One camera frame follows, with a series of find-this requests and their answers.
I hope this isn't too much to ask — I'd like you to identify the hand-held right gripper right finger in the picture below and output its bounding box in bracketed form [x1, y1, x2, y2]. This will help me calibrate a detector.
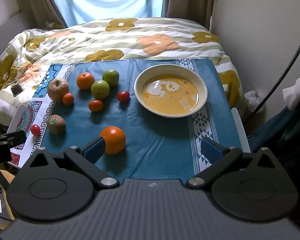
[185, 137, 278, 188]

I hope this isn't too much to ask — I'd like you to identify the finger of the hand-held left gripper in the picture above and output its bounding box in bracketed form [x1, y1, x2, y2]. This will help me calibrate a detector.
[0, 130, 27, 148]

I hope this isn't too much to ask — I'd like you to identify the patterned white and blue cloth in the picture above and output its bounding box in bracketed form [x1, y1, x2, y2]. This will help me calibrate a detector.
[7, 64, 77, 167]

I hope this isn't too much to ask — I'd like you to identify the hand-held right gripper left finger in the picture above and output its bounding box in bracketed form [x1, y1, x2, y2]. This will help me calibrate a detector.
[22, 136, 120, 190]

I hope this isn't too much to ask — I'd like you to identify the kiwi with green sticker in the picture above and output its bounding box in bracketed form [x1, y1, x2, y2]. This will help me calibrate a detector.
[48, 114, 66, 133]

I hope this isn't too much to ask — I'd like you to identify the black cable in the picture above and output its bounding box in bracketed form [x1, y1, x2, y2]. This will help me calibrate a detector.
[242, 37, 300, 124]

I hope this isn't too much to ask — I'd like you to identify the clear plastic bag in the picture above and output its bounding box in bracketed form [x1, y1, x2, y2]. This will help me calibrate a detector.
[245, 89, 265, 115]

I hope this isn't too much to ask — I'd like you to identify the black phone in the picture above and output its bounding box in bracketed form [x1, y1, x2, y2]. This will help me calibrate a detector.
[10, 85, 23, 97]

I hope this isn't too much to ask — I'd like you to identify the wrinkled brown apple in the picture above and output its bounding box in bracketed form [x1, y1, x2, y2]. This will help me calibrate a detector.
[47, 78, 70, 102]

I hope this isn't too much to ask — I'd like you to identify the dark blue cloth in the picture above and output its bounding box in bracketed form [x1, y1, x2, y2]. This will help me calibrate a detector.
[249, 105, 300, 170]

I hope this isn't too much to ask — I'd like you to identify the cream bowl with yellow print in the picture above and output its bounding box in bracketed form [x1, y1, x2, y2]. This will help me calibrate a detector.
[134, 64, 208, 117]

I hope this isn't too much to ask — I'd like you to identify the small mandarin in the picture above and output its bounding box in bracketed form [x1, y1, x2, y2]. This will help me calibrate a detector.
[62, 93, 75, 105]
[88, 100, 104, 112]

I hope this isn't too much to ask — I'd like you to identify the green apple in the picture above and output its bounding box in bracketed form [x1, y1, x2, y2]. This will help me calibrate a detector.
[102, 70, 120, 87]
[91, 80, 110, 100]

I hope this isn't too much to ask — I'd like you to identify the teal cloth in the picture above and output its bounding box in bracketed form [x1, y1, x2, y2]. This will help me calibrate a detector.
[39, 58, 243, 180]

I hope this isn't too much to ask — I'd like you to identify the large orange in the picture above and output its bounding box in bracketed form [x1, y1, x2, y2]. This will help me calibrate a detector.
[100, 126, 127, 155]

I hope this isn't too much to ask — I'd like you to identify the floral striped blanket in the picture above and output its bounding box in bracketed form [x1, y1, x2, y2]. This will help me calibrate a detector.
[0, 17, 248, 130]

